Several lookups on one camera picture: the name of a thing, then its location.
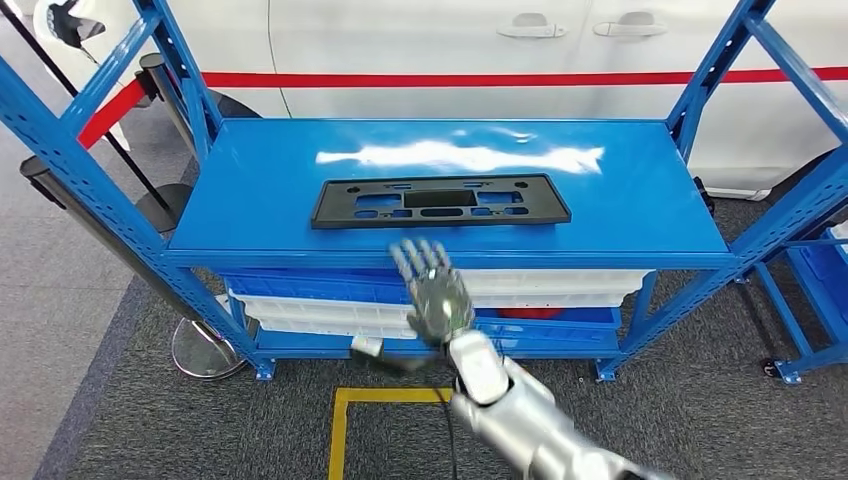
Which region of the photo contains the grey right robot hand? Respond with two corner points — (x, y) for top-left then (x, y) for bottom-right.
(387, 238), (477, 349)

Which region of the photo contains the black plastic plate bracket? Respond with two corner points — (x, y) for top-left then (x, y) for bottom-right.
(309, 173), (572, 231)

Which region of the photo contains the red part in crate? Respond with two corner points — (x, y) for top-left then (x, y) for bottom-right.
(496, 307), (564, 321)

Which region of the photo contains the blue metal shelf rack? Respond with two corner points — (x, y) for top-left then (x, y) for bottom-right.
(0, 0), (848, 386)

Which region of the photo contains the yellow floor tape square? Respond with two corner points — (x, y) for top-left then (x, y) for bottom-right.
(327, 387), (455, 480)

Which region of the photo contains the red barrier belt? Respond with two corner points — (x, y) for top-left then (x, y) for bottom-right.
(77, 79), (148, 151)
(200, 66), (848, 89)

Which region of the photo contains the grey stanchion with chrome base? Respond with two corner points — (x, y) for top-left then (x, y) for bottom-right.
(19, 155), (261, 382)

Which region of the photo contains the white car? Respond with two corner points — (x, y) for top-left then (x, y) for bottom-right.
(33, 0), (848, 200)

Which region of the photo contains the small blue metal rack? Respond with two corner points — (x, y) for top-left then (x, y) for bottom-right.
(755, 225), (848, 387)

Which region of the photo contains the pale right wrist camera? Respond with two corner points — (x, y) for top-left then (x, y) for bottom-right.
(349, 335), (440, 374)

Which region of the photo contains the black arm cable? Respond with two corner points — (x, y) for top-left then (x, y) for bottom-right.
(433, 386), (462, 480)

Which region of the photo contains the white car door handle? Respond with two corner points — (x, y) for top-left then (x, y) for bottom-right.
(592, 11), (668, 38)
(495, 13), (569, 40)

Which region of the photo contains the grey belt stanchion post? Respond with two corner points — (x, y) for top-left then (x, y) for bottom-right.
(137, 52), (200, 154)

